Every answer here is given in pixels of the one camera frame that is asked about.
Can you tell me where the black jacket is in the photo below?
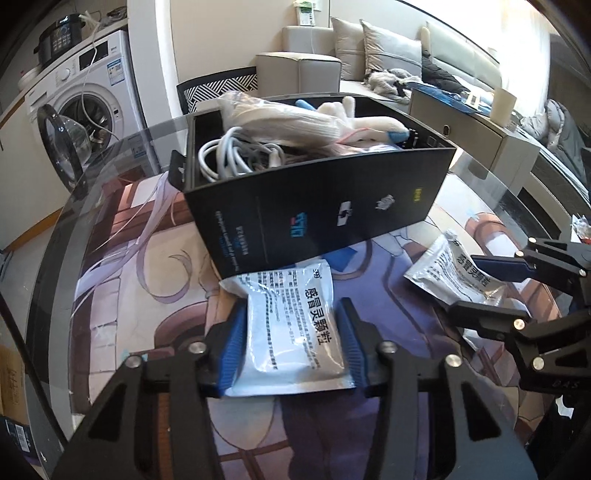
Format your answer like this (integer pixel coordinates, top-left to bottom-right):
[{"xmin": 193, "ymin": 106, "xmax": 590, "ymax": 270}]
[{"xmin": 419, "ymin": 52, "xmax": 482, "ymax": 94}]

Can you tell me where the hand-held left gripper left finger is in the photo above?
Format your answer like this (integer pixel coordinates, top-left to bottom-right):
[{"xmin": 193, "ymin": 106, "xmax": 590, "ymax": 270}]
[{"xmin": 51, "ymin": 302, "xmax": 251, "ymax": 480}]

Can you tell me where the beige low cabinet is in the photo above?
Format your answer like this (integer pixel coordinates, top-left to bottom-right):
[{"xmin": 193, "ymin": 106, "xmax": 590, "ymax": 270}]
[{"xmin": 408, "ymin": 88, "xmax": 542, "ymax": 195}]

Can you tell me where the blue flat package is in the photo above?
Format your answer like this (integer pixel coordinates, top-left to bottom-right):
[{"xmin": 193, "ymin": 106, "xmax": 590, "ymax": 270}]
[{"xmin": 412, "ymin": 85, "xmax": 496, "ymax": 114}]

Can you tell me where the white cable bundle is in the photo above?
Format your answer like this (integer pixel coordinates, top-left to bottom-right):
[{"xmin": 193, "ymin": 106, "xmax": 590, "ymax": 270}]
[{"xmin": 197, "ymin": 126, "xmax": 288, "ymax": 184}]

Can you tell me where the brown cardboard box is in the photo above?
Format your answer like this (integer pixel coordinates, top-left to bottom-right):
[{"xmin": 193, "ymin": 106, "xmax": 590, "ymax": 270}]
[{"xmin": 0, "ymin": 340, "xmax": 29, "ymax": 417}]

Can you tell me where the white bowl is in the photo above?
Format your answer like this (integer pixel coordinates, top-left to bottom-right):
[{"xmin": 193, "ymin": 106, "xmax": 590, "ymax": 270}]
[{"xmin": 17, "ymin": 65, "xmax": 45, "ymax": 91}]

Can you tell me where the white and blue plush toy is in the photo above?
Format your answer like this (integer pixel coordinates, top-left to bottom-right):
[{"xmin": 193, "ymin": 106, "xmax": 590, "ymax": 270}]
[{"xmin": 295, "ymin": 97, "xmax": 410, "ymax": 145}]

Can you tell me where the grey cushion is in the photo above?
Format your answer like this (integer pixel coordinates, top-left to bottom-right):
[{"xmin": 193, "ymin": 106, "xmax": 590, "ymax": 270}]
[
  {"xmin": 359, "ymin": 19, "xmax": 424, "ymax": 79},
  {"xmin": 329, "ymin": 16, "xmax": 371, "ymax": 71}
]

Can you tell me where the black cardboard box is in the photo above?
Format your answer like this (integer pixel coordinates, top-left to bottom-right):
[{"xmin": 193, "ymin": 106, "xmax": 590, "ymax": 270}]
[{"xmin": 168, "ymin": 95, "xmax": 459, "ymax": 281}]

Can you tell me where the white washing machine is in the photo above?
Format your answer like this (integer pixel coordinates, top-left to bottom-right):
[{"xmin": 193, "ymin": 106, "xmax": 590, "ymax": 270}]
[{"xmin": 25, "ymin": 28, "xmax": 163, "ymax": 200}]

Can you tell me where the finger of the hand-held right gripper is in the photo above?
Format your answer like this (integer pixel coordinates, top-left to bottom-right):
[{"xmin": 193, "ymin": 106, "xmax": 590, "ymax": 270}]
[
  {"xmin": 444, "ymin": 298, "xmax": 533, "ymax": 343},
  {"xmin": 470, "ymin": 237, "xmax": 591, "ymax": 298}
]

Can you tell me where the bagged white rope coil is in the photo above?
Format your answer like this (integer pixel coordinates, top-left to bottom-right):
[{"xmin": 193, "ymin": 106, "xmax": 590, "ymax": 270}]
[{"xmin": 217, "ymin": 90, "xmax": 345, "ymax": 145}]

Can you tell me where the beige sofa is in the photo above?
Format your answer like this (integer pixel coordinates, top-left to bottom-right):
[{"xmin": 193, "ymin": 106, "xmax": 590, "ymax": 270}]
[{"xmin": 256, "ymin": 17, "xmax": 505, "ymax": 101}]

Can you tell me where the grey fluffy cloth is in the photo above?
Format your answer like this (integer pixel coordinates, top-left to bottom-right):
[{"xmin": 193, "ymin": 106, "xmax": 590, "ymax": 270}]
[{"xmin": 364, "ymin": 68, "xmax": 422, "ymax": 98}]

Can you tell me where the black pressure cooker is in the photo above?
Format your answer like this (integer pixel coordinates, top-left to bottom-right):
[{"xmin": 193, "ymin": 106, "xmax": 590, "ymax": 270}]
[{"xmin": 33, "ymin": 12, "xmax": 86, "ymax": 66}]

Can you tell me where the white paper roll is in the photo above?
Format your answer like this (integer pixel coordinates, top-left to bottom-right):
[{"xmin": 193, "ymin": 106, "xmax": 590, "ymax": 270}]
[{"xmin": 489, "ymin": 86, "xmax": 517, "ymax": 126}]

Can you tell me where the black and white patterned chair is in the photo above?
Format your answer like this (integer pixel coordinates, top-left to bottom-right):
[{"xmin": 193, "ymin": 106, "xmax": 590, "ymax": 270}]
[{"xmin": 176, "ymin": 66, "xmax": 260, "ymax": 116}]

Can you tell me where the white kitchen counter cabinet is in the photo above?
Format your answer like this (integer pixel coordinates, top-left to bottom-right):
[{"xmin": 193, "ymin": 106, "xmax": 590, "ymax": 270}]
[{"xmin": 0, "ymin": 91, "xmax": 34, "ymax": 155}]

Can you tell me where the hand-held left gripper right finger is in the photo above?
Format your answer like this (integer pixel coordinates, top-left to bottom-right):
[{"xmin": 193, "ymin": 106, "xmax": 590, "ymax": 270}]
[{"xmin": 338, "ymin": 298, "xmax": 539, "ymax": 480}]

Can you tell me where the grey down jacket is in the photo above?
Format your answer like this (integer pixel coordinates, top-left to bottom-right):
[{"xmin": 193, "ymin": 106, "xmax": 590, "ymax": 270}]
[{"xmin": 519, "ymin": 99, "xmax": 585, "ymax": 158}]

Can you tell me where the silver medicine packet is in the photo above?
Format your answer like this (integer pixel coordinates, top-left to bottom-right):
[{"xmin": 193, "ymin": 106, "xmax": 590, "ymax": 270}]
[
  {"xmin": 217, "ymin": 257, "xmax": 357, "ymax": 398},
  {"xmin": 403, "ymin": 229, "xmax": 509, "ymax": 308}
]

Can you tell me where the white hose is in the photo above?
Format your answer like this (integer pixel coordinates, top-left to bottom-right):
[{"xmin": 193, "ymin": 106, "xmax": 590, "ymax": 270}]
[{"xmin": 75, "ymin": 14, "xmax": 122, "ymax": 145}]

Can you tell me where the white wall intercom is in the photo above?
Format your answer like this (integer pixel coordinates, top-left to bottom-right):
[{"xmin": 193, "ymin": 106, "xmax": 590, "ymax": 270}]
[{"xmin": 293, "ymin": 0, "xmax": 320, "ymax": 27}]

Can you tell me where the dark blue box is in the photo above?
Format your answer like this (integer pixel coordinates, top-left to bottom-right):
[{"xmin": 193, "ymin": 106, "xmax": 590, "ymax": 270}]
[{"xmin": 0, "ymin": 412, "xmax": 43, "ymax": 468}]

